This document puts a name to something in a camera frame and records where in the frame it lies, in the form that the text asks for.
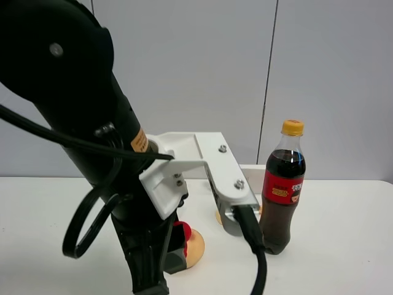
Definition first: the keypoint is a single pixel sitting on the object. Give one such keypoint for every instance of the yellow spatula with orange handle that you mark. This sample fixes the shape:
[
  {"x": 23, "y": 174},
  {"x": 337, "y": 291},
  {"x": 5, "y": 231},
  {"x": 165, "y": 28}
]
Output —
[{"x": 218, "y": 218}]

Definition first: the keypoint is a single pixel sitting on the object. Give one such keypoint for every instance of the white cardboard box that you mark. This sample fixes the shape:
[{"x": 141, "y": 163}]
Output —
[{"x": 255, "y": 176}]

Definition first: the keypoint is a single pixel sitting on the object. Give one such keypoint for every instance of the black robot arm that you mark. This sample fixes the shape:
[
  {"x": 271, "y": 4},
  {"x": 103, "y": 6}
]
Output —
[{"x": 56, "y": 55}]

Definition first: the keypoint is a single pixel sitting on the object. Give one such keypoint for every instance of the peach coloured round fruit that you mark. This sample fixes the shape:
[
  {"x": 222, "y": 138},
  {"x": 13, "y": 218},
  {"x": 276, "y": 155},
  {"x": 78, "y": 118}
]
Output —
[{"x": 195, "y": 249}]

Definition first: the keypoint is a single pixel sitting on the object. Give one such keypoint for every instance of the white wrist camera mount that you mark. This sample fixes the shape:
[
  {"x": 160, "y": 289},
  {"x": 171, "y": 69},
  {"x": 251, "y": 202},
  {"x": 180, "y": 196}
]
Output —
[{"x": 199, "y": 155}]

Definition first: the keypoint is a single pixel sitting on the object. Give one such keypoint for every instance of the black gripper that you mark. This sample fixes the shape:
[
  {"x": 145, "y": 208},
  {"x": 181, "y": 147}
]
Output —
[{"x": 147, "y": 240}]

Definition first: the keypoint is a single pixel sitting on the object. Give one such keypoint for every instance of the cola bottle with yellow cap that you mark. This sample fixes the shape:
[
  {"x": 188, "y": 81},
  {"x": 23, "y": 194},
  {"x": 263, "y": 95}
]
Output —
[{"x": 282, "y": 185}]

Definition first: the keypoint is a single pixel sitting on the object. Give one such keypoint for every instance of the red rubber duck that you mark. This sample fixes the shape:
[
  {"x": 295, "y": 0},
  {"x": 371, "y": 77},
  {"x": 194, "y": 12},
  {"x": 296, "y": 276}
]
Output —
[{"x": 187, "y": 233}]

